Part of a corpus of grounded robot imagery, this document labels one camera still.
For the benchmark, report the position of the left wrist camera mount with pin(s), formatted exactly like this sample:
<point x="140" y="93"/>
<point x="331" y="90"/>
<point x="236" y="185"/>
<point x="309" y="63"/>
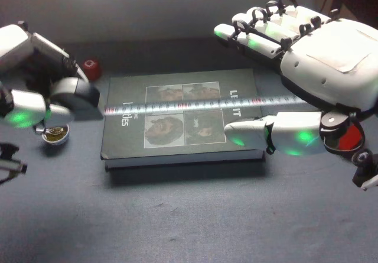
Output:
<point x="11" y="164"/>

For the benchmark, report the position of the small spoon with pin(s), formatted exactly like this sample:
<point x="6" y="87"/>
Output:
<point x="47" y="131"/>

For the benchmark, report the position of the grey tape measure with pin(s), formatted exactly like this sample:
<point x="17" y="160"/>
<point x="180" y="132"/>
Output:
<point x="79" y="96"/>

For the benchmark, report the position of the black Let It Be album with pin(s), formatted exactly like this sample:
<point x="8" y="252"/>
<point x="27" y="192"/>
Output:
<point x="177" y="144"/>

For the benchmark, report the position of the grey table cloth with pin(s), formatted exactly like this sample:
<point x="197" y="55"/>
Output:
<point x="177" y="215"/>

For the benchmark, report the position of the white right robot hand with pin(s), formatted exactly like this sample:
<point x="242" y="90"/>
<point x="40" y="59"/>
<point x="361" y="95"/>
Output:
<point x="330" y="68"/>

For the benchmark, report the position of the red block with white mark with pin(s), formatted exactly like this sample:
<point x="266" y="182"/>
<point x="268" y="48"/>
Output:
<point x="92" y="69"/>

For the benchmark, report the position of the small white bowl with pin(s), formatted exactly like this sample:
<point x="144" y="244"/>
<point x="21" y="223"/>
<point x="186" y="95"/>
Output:
<point x="57" y="139"/>

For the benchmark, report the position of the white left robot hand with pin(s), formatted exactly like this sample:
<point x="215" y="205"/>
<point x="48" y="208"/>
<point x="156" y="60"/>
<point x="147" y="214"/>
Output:
<point x="17" y="44"/>

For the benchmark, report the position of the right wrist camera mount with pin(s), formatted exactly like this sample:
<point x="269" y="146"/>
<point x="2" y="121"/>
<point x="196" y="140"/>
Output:
<point x="364" y="168"/>

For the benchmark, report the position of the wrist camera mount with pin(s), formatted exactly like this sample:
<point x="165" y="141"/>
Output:
<point x="11" y="164"/>
<point x="364" y="168"/>

